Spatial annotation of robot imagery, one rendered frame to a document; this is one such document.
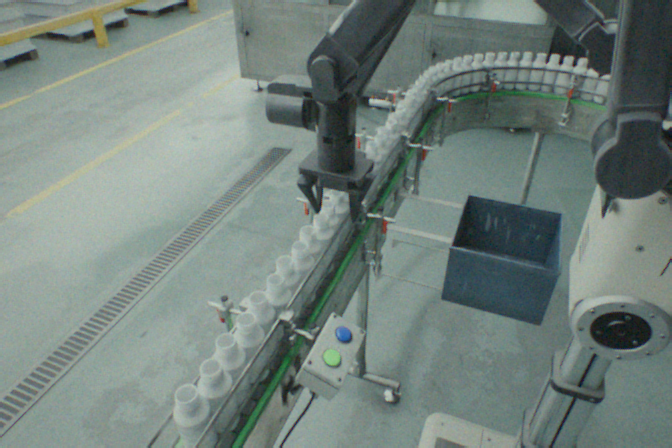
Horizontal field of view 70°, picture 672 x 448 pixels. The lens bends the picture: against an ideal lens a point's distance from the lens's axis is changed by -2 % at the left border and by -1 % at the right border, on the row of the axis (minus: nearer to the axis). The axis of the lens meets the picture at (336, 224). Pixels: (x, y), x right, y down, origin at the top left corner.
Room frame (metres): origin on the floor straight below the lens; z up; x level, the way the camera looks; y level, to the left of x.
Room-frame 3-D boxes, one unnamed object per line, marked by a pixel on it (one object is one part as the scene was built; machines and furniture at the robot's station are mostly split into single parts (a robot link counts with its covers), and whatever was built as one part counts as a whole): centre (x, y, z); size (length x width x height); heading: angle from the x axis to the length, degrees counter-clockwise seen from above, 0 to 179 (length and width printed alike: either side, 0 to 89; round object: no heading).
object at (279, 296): (0.74, 0.13, 1.08); 0.06 x 0.06 x 0.17
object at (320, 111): (0.65, 0.01, 1.57); 0.07 x 0.06 x 0.07; 69
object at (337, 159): (0.65, 0.00, 1.51); 0.10 x 0.07 x 0.07; 68
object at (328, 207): (1.01, 0.02, 1.08); 0.06 x 0.06 x 0.17
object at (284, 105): (0.66, 0.04, 1.60); 0.12 x 0.09 x 0.12; 69
